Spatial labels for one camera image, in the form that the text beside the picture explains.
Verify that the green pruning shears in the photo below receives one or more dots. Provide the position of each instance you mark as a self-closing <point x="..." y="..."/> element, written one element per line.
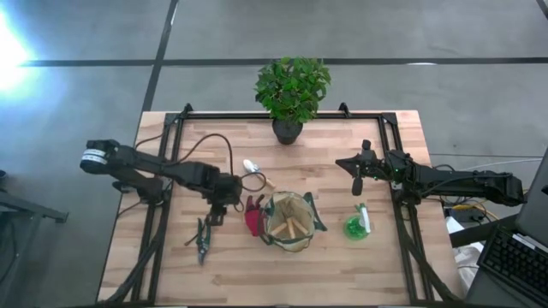
<point x="201" y="252"/>

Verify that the black power supply box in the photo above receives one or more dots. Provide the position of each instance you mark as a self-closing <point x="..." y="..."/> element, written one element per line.
<point x="464" y="214"/>

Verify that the green potted plant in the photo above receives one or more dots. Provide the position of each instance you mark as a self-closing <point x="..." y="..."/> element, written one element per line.
<point x="291" y="85"/>

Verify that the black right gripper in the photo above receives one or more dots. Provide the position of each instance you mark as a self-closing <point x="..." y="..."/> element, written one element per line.
<point x="372" y="167"/>

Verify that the red gardening glove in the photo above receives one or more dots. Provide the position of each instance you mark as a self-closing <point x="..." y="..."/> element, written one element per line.
<point x="252" y="220"/>

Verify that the beige green gardening bag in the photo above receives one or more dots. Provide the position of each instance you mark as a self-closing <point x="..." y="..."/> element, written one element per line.
<point x="291" y="246"/>

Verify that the black metal stand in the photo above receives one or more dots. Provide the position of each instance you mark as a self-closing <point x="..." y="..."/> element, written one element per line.
<point x="25" y="207"/>

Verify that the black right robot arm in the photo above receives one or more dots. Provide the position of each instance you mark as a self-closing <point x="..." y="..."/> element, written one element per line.
<point x="462" y="181"/>

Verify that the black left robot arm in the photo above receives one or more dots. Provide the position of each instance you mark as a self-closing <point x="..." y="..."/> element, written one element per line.
<point x="141" y="164"/>

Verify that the black frame clamp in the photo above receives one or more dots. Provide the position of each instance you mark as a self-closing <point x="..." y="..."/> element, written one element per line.
<point x="188" y="108"/>
<point x="343" y="108"/>

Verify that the green spray bottle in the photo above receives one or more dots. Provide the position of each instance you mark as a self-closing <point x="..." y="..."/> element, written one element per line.
<point x="355" y="229"/>

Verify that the black laptop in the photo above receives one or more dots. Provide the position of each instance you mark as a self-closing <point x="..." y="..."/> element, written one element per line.
<point x="514" y="261"/>

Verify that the black aluminium table frame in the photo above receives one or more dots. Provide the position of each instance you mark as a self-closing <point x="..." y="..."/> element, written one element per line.
<point x="240" y="115"/>

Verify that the white plastic bag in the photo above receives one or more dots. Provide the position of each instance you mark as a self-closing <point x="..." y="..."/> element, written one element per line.
<point x="466" y="256"/>

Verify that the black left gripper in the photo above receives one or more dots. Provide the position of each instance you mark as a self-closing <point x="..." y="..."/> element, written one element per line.
<point x="227" y="190"/>

